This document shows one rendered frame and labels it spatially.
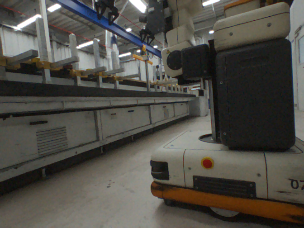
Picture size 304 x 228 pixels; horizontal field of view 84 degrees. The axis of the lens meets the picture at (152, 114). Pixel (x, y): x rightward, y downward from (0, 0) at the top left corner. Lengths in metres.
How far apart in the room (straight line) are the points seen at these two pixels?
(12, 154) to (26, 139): 0.13
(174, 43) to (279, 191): 0.79
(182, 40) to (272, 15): 0.40
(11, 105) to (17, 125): 0.28
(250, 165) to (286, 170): 0.10
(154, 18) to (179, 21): 0.14
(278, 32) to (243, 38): 0.11
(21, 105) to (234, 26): 1.19
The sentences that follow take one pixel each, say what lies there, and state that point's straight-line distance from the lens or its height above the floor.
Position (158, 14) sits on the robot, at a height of 0.98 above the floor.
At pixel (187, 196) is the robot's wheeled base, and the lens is 0.82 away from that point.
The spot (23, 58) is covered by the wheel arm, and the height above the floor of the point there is 0.79.
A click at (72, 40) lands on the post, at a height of 1.06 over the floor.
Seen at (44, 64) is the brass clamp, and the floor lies 0.82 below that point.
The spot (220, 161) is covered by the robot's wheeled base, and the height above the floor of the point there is 0.25.
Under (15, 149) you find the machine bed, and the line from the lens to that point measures 1.51.
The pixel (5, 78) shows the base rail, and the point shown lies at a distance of 1.23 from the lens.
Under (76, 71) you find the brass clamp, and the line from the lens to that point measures 1.49.
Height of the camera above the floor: 0.50
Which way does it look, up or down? 3 degrees down
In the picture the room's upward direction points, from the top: 5 degrees counter-clockwise
